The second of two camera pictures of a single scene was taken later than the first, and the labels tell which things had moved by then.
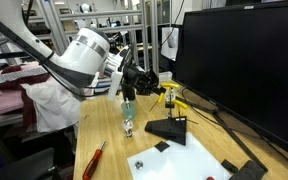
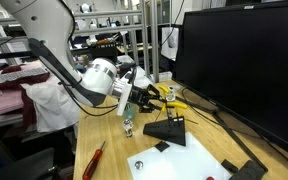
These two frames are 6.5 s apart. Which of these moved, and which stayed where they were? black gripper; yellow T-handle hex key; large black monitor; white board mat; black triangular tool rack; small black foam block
Moved: black gripper; yellow T-handle hex key
Stayed: black triangular tool rack; small black foam block; large black monitor; white board mat
